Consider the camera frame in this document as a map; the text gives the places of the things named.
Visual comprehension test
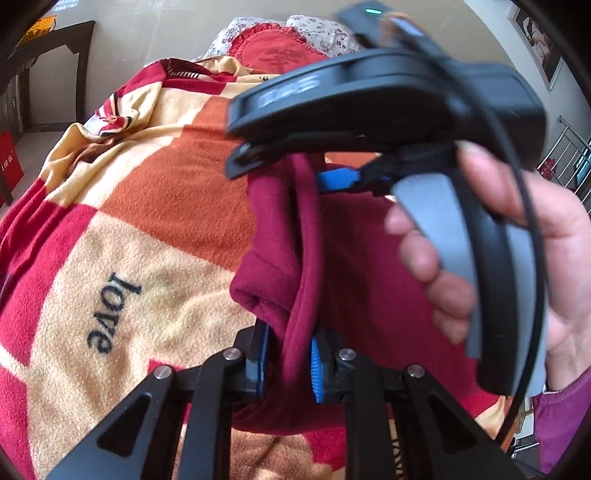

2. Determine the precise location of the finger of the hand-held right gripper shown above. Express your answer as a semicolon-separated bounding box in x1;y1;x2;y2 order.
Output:
318;157;402;197
225;138;297;180

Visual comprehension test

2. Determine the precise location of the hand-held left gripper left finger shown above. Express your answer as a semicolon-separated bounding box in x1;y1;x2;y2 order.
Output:
44;320;271;480

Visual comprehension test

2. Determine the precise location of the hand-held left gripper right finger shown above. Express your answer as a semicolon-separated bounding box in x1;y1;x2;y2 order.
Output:
309;330;527;480

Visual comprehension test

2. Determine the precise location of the maroon sweater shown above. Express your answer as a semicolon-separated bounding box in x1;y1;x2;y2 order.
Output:
229;152;491;437

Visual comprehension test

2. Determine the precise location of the person's right forearm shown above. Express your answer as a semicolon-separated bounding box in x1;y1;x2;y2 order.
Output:
531;369;591;476

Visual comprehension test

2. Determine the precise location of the person's right hand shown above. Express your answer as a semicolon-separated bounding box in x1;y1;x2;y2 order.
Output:
385;141;591;395

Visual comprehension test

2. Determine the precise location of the floral pillow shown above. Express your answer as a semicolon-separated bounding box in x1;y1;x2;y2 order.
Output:
198;14;370;62

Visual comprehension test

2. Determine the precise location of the red heart pillow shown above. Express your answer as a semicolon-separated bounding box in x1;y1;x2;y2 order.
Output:
226;25;334;71

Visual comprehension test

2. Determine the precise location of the red orange printed blanket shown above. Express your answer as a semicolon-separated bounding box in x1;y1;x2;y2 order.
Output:
0;55;509;480

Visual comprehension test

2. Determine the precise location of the metal rack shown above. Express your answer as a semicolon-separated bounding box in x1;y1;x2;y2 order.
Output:
538;115;591;195

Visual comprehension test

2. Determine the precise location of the dark wooden chair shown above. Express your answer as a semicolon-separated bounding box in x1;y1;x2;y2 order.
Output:
0;21;96;139

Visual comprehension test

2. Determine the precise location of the red box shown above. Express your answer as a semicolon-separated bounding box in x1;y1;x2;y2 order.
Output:
0;129;25;206

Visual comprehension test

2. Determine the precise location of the yellow plastic basket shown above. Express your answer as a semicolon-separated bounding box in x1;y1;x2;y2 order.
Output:
16;15;59;47

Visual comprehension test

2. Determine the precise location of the framed wall picture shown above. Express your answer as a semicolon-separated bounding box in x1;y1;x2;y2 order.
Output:
508;4;565;91

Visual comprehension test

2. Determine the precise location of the black cable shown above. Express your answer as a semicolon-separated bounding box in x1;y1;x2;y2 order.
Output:
443;69;544;457

